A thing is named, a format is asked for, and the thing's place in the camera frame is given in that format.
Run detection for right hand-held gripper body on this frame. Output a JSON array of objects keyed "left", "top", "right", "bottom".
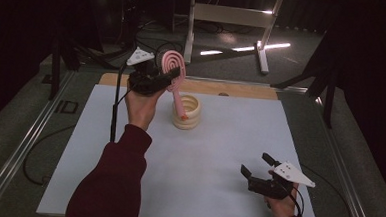
[{"left": 246, "top": 159, "right": 318, "bottom": 202}]

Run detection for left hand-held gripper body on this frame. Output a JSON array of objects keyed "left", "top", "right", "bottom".
[{"left": 124, "top": 45, "right": 172, "bottom": 97}]

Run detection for pink hairbrush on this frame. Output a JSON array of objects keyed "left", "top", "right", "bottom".
[{"left": 157, "top": 49, "right": 193, "bottom": 121}]

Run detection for cream ribbed cup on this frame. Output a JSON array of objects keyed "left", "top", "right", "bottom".
[{"left": 171, "top": 92, "right": 203, "bottom": 132}]

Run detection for person's left hand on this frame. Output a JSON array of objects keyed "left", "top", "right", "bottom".
[{"left": 123, "top": 86, "right": 167, "bottom": 133}]

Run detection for person's right hand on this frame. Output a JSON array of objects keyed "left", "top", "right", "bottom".
[{"left": 262, "top": 179, "right": 300, "bottom": 217}]

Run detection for white table mat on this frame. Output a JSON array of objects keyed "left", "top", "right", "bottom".
[{"left": 35, "top": 81, "right": 326, "bottom": 217}]

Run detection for black equipment tower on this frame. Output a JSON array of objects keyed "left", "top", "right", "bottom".
[{"left": 116, "top": 0, "right": 142, "bottom": 51}]

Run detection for black tripod stand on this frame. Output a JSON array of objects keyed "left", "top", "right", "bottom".
[
  {"left": 46, "top": 30, "right": 123, "bottom": 105},
  {"left": 267, "top": 26, "right": 341, "bottom": 130}
]

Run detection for white metal stand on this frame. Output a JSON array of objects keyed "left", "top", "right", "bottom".
[{"left": 181, "top": 0, "right": 285, "bottom": 77}]

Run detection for left hand-held gripper cable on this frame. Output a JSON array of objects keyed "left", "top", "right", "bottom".
[{"left": 21, "top": 57, "right": 133, "bottom": 191}]

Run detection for hand-held gripper cable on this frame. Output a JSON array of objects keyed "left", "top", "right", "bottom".
[
  {"left": 286, "top": 163, "right": 355, "bottom": 217},
  {"left": 21, "top": 57, "right": 133, "bottom": 191}
]

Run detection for aluminium floor rail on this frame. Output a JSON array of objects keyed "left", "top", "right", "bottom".
[
  {"left": 307, "top": 94, "right": 385, "bottom": 217},
  {"left": 0, "top": 66, "right": 76, "bottom": 217}
]

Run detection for right hand-held gripper cable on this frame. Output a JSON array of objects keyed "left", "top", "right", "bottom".
[{"left": 286, "top": 163, "right": 355, "bottom": 217}]

